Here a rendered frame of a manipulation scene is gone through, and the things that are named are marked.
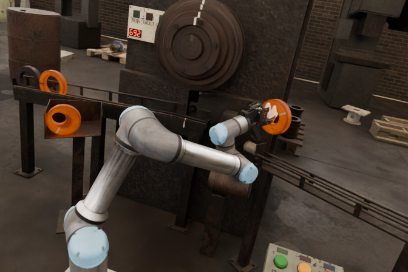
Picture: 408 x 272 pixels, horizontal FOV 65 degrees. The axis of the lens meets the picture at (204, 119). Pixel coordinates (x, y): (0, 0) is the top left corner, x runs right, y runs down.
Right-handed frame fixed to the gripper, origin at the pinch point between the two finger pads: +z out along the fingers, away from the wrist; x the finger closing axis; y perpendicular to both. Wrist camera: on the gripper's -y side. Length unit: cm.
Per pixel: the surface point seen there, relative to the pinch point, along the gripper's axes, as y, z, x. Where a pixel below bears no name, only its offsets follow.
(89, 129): -18, -62, 72
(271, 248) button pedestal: -21, -41, -37
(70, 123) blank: -10, -71, 69
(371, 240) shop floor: -115, 78, -29
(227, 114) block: -12.8, -2.3, 30.0
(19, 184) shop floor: -71, -102, 125
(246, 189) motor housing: -41.5, -11.6, 4.6
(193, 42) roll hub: 25, -13, 42
